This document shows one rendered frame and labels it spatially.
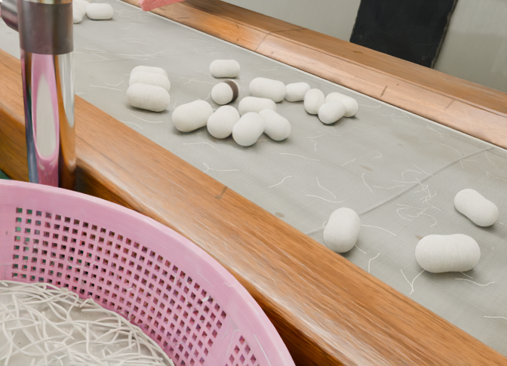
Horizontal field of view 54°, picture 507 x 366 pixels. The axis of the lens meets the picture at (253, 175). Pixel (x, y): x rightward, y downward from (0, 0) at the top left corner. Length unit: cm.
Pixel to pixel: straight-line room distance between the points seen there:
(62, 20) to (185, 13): 52
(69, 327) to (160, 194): 8
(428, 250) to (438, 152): 19
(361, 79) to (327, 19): 218
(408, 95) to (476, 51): 194
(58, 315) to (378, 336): 14
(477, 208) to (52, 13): 27
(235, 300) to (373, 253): 12
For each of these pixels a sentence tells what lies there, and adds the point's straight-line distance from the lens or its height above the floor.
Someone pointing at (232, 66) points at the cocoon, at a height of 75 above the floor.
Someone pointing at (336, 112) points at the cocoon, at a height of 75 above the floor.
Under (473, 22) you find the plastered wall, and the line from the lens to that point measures 248.
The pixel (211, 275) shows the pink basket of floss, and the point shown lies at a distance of 20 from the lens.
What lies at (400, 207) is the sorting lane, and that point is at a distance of 35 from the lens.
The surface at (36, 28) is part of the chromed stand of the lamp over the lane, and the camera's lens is 24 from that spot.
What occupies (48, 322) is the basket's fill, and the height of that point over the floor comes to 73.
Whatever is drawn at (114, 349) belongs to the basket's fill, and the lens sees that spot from 23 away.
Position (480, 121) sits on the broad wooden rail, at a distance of 53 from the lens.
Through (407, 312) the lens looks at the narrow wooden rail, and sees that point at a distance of 22.
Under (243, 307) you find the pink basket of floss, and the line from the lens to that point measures 19.
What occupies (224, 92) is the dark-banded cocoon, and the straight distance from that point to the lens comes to 44.
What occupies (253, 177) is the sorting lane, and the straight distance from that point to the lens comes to 34.
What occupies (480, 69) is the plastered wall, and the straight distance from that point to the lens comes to 249.
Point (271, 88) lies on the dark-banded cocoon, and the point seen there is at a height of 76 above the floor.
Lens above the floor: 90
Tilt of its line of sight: 28 degrees down
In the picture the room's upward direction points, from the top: 10 degrees clockwise
